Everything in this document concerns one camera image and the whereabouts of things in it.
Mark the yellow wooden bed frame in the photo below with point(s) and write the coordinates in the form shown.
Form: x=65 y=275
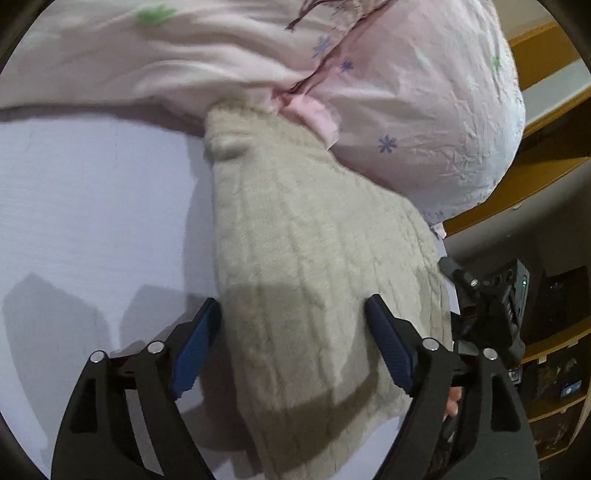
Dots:
x=549 y=138

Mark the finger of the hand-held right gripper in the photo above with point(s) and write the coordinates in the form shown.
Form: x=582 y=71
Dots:
x=461 y=277

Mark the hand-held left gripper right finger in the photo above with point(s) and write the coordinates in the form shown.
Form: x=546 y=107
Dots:
x=390 y=345

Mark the pink floral quilt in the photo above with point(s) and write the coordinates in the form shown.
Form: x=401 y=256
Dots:
x=258 y=50

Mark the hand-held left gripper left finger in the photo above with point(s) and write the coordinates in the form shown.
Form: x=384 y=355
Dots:
x=197 y=345

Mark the white bed sheet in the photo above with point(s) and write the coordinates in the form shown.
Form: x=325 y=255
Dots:
x=92 y=221

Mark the cream knit sweater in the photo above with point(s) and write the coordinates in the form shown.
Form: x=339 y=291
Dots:
x=318 y=286

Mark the person's right hand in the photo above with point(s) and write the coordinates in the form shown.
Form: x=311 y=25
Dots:
x=455 y=404

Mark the wooden shelf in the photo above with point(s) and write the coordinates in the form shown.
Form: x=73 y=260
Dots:
x=561 y=406

